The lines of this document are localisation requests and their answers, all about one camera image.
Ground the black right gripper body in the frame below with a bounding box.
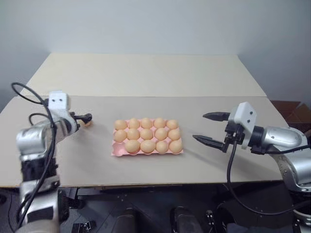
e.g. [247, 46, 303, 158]
[222, 122, 245, 153]

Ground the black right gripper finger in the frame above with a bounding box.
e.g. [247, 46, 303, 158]
[192, 134, 226, 153]
[202, 111, 232, 122]

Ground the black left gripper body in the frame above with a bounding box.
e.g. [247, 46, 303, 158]
[69, 111, 81, 133]

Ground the pink egg tray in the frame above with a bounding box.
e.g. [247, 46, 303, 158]
[110, 117, 185, 157]

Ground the brown cardboard box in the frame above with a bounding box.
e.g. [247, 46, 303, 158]
[269, 100, 311, 127]

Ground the small black clamp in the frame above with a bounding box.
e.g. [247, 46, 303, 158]
[205, 209, 216, 228]

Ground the dark rounded shape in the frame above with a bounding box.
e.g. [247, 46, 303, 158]
[169, 206, 204, 233]
[115, 207, 137, 233]

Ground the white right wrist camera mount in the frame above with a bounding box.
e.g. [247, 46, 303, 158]
[228, 101, 259, 150]

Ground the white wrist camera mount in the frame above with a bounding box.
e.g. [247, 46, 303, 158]
[228, 101, 259, 150]
[47, 90, 71, 117]

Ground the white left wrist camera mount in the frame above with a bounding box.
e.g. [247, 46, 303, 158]
[47, 90, 71, 117]

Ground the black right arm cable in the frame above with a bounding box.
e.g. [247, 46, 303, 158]
[226, 138, 311, 216]

